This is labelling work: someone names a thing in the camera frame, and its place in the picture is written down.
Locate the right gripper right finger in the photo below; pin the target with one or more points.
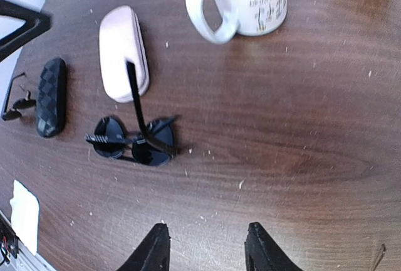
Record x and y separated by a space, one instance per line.
263 253

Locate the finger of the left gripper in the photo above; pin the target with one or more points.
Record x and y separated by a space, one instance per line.
35 24

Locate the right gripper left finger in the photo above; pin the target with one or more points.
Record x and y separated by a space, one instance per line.
153 253

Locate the black glasses case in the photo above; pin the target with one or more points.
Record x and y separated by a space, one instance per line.
51 98

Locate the pink glasses case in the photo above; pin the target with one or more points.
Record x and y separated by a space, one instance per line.
120 39

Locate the black sunglasses dark lenses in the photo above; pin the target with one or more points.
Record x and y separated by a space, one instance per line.
152 145

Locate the left blue cleaning cloth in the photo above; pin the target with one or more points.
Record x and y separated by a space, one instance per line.
25 216

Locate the patterned mug yellow inside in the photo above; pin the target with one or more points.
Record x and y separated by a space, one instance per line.
244 17

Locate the thin black frame glasses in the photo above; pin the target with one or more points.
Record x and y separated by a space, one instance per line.
21 104

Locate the tortoise frame glasses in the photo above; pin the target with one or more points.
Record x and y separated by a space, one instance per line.
378 257

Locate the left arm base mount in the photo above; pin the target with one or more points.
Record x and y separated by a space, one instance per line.
9 242

